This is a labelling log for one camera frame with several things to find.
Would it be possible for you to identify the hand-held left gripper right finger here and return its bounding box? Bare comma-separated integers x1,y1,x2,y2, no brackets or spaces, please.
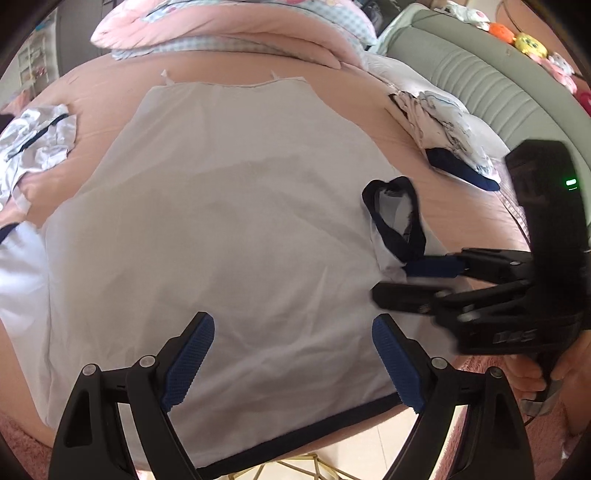
372,314,536,480

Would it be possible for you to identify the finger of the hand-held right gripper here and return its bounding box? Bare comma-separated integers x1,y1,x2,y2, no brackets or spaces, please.
372,279,536,319
406,248,536,280

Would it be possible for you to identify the pink bed sheet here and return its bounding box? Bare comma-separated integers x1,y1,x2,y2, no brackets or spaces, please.
0,44,532,462

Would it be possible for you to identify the pink white plush toy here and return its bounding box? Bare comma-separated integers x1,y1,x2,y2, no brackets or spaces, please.
545,51,578,93

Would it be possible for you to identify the orange plush toy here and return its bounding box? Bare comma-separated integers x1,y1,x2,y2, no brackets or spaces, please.
487,21,515,44

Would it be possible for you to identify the light blue printed folded garment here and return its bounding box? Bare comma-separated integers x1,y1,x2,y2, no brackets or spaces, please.
418,90,502,183

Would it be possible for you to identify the crumpled white navy-lined garment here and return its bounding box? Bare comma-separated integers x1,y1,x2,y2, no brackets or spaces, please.
0,104,78,215

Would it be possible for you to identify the navy folded garment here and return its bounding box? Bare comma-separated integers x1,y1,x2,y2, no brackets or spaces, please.
425,148,500,192

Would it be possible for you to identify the white wire shelf rack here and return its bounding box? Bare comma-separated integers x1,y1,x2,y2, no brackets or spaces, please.
18,37,51,93

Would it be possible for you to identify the gold wire stool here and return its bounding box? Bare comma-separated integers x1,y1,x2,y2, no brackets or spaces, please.
198,450,370,480

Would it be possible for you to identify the pink folded quilt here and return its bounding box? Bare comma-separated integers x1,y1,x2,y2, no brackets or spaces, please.
90,0,377,70

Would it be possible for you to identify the stack of folded clothes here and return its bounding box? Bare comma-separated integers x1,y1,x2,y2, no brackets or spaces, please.
388,91,439,148

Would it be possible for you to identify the grey padded headboard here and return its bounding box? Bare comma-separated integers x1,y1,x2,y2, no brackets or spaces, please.
376,7,591,167

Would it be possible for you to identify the yellow plush toy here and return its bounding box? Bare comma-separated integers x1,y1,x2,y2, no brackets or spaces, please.
515,32,550,58

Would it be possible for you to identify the person's right hand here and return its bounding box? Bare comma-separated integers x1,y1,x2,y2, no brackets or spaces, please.
504,342,591,407

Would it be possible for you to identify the white shirt navy trim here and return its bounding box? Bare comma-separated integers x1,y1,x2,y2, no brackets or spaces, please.
34,69,430,478

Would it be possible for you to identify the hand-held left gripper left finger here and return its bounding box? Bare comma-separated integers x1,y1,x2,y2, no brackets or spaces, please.
51,311,215,480

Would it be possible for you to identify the glass wardrobe with clothes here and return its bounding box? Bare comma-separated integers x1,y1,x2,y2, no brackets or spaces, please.
355,0,393,33

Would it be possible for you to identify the grey door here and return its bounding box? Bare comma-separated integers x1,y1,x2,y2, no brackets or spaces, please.
55,0,112,75

